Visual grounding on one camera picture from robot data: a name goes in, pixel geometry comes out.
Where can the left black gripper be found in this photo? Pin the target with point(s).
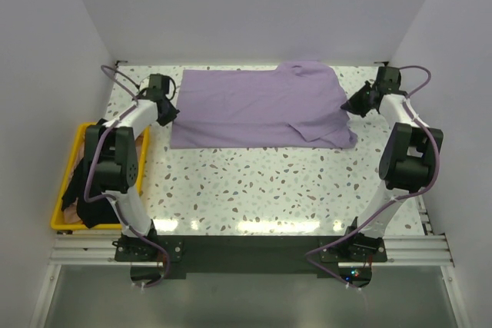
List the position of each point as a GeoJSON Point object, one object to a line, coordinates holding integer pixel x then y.
{"type": "Point", "coordinates": [171, 116]}

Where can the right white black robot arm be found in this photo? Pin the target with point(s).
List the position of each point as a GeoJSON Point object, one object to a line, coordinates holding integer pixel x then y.
{"type": "Point", "coordinates": [410, 162]}

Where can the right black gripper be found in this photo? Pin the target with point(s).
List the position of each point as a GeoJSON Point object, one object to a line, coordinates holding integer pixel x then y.
{"type": "Point", "coordinates": [353, 104]}

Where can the purple t shirt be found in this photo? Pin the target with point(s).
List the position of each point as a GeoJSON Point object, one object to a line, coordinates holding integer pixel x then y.
{"type": "Point", "coordinates": [298, 104]}

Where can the yellow plastic tray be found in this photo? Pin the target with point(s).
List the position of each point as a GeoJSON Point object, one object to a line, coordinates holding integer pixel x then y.
{"type": "Point", "coordinates": [65, 174]}

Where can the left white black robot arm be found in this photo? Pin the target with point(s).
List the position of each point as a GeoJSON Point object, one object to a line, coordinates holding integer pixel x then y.
{"type": "Point", "coordinates": [111, 160]}

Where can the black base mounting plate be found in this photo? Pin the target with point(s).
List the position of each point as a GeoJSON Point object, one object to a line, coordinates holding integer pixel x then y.
{"type": "Point", "coordinates": [176, 257]}

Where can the black t shirt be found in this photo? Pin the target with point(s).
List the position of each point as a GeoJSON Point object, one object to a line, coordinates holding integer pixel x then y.
{"type": "Point", "coordinates": [72, 211]}

